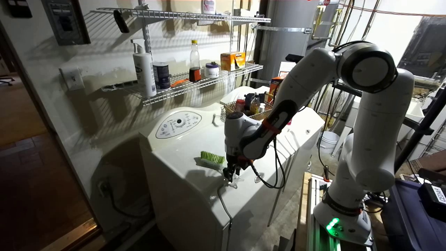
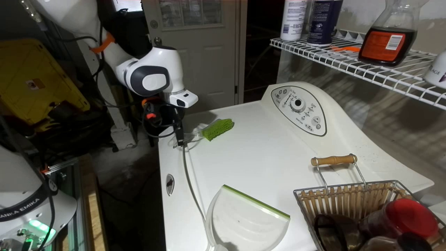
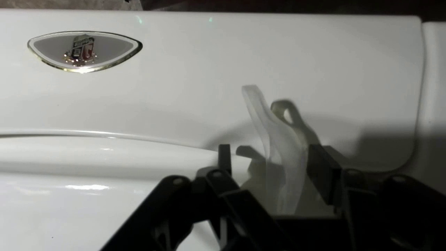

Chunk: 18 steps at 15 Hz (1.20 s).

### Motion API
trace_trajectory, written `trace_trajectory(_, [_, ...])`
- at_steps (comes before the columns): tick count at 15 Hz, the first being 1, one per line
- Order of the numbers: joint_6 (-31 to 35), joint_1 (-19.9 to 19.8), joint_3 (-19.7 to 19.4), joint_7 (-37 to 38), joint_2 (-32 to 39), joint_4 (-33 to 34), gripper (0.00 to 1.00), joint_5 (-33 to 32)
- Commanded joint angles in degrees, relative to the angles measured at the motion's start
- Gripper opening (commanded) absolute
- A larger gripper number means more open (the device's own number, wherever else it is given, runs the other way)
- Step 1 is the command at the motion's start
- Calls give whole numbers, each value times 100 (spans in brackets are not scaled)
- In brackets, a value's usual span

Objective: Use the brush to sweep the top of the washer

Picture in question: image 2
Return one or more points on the grey metal stand leg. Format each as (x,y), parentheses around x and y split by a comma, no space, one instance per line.
(121,132)

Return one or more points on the jar with red lid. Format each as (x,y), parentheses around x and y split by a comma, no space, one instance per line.
(409,216)

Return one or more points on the orange flat item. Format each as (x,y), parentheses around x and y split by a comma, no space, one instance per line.
(347,47)

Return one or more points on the white plastic bottle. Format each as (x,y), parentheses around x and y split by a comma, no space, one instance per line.
(293,21)

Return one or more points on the yellow plastic object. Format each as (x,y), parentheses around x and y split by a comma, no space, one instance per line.
(32,78)

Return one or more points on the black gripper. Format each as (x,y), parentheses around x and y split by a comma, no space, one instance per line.
(162,113)

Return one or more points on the wooden board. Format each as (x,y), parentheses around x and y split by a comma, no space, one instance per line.
(96,223)

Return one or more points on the black sunglasses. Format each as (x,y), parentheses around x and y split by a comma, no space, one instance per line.
(332,232)

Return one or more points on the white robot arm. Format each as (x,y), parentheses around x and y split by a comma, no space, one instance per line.
(158,64)

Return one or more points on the dark blue bottle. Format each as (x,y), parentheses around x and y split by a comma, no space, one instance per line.
(324,21)

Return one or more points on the glass jug with orange label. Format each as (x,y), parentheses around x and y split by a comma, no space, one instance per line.
(388,43)

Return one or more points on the clear dustpan with green edge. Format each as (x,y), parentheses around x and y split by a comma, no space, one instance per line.
(245,218)

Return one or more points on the white door with window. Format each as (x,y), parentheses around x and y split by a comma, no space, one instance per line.
(199,56)

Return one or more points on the white round container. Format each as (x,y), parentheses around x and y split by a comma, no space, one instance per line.
(438,70)

